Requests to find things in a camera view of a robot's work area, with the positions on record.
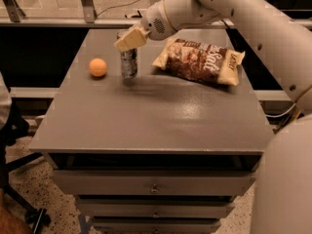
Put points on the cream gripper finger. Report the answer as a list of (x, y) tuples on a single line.
[(131, 38)]

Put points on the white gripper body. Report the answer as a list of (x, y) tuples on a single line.
[(154, 22)]

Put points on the silver blue redbull can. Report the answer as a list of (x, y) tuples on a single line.
[(128, 57)]

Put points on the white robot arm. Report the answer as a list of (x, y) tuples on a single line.
[(283, 194)]

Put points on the orange fruit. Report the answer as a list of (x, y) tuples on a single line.
[(97, 67)]

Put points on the brown white chip bag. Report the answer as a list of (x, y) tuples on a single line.
[(200, 62)]

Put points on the black office chair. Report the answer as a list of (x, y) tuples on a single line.
[(14, 128)]

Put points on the top grey drawer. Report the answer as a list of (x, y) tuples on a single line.
[(159, 183)]

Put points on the grey drawer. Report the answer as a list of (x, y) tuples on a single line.
[(156, 226), (159, 183), (155, 208)]

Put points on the middle grey drawer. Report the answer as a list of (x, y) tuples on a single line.
[(155, 208)]

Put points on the bottom grey drawer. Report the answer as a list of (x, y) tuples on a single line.
[(156, 226)]

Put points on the metal railing frame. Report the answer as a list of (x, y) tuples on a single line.
[(94, 12)]

